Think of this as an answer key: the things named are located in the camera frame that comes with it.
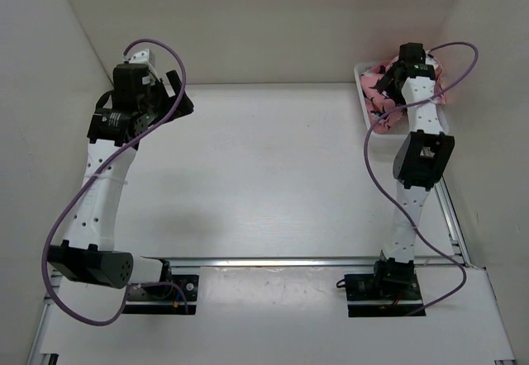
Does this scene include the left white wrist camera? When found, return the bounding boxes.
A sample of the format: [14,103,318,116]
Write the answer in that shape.
[122,48,159,78]

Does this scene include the aluminium frame rail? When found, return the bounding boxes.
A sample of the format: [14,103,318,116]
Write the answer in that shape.
[140,256,472,270]

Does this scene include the white plastic basket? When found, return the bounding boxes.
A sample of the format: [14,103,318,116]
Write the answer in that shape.
[355,56,449,140]

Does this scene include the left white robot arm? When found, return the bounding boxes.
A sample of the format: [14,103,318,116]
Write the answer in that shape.
[47,63,193,299]

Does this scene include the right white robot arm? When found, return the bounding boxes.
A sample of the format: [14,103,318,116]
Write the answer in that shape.
[371,43,455,299]

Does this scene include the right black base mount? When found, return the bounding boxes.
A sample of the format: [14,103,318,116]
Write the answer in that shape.
[336,258,426,318]

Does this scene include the pink shark print shorts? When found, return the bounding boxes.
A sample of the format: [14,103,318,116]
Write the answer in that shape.
[360,55,449,135]

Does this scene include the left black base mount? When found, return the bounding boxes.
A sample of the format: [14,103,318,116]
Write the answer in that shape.
[123,260,200,315]

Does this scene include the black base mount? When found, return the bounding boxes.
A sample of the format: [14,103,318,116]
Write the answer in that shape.
[123,260,200,315]
[336,258,426,318]

